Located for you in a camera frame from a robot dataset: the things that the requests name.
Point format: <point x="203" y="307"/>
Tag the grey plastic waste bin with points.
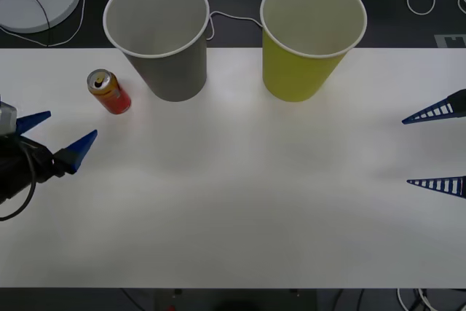
<point x="171" y="74"/>

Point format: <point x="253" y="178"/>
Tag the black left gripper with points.
<point x="22" y="163"/>

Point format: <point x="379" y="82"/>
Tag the grey marker plate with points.
<point x="451" y="40"/>

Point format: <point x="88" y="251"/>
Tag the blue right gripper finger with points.
<point x="448" y="185"/>
<point x="442" y="110"/>

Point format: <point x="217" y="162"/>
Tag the orange and red drink can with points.
<point x="113" y="98"/>

